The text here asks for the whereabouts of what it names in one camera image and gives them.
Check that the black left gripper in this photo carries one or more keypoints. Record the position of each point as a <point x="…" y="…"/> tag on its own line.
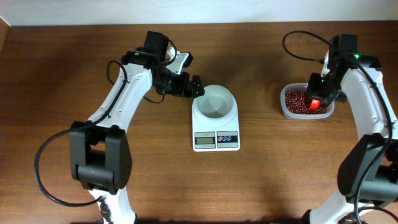
<point x="186" y="86"/>

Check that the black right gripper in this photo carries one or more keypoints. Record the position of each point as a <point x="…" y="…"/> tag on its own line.
<point x="324" y="97"/>

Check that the red plastic scoop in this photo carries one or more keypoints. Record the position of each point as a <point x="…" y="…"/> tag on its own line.
<point x="314" y="104"/>

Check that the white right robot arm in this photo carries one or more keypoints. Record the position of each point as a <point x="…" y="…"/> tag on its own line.
<point x="367" y="177"/>

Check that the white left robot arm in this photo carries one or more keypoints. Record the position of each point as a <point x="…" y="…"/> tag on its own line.
<point x="99" y="151"/>

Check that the white metal bowl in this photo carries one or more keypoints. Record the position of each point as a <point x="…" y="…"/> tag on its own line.
<point x="216" y="103"/>

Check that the white digital kitchen scale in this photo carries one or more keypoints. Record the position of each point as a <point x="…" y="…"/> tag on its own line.
<point x="216" y="135"/>

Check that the red adzuki beans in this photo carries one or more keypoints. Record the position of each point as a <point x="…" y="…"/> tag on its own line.
<point x="297" y="102"/>

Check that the clear plastic container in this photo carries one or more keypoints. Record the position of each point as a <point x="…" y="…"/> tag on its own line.
<point x="290" y="115"/>

